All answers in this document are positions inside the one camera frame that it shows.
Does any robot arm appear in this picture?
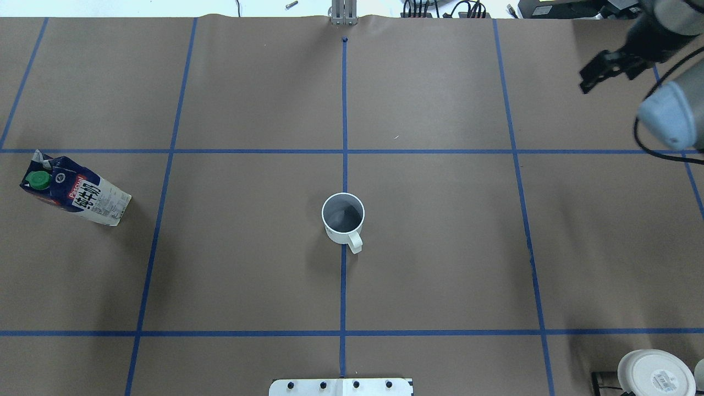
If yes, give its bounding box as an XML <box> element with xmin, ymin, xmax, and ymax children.
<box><xmin>579</xmin><ymin>1</ymin><xmax>703</xmax><ymax>164</ymax></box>

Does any blue white milk carton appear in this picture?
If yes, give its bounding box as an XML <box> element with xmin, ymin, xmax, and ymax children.
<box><xmin>19</xmin><ymin>150</ymin><xmax>133</xmax><ymax>227</ymax></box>

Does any white mug with handle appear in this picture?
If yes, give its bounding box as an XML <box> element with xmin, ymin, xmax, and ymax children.
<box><xmin>321</xmin><ymin>191</ymin><xmax>366</xmax><ymax>254</ymax></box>

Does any aluminium frame post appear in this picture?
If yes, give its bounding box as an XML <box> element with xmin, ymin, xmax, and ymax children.
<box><xmin>329</xmin><ymin>0</ymin><xmax>359</xmax><ymax>26</ymax></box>

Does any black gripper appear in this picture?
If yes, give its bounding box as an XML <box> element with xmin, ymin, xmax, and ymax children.
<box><xmin>579</xmin><ymin>16</ymin><xmax>669</xmax><ymax>94</ymax></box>

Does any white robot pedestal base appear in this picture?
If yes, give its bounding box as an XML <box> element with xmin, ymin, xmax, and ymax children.
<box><xmin>268</xmin><ymin>377</ymin><xmax>414</xmax><ymax>395</ymax></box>

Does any black wire cup rack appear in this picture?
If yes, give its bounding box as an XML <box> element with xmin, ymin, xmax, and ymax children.
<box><xmin>590</xmin><ymin>371</ymin><xmax>631</xmax><ymax>396</ymax></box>

